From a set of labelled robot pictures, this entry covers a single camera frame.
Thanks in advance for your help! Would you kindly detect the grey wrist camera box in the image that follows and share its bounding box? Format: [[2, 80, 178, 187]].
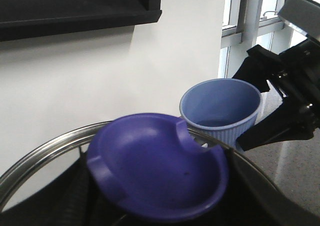
[[277, 0, 320, 41]]

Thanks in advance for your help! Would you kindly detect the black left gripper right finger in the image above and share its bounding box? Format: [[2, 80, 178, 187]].
[[192, 149, 320, 226]]

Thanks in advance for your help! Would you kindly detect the light blue ribbed cup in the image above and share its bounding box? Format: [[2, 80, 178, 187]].
[[179, 78, 262, 148]]

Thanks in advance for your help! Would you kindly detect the black range hood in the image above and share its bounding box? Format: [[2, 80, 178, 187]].
[[0, 0, 162, 41]]

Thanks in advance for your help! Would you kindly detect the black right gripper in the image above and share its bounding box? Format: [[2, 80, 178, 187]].
[[232, 39, 320, 151]]

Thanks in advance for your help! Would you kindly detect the glass lid with blue knob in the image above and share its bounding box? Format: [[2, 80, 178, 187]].
[[0, 112, 320, 226]]

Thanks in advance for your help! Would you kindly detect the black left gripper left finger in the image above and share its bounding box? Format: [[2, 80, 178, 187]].
[[0, 158, 131, 226]]

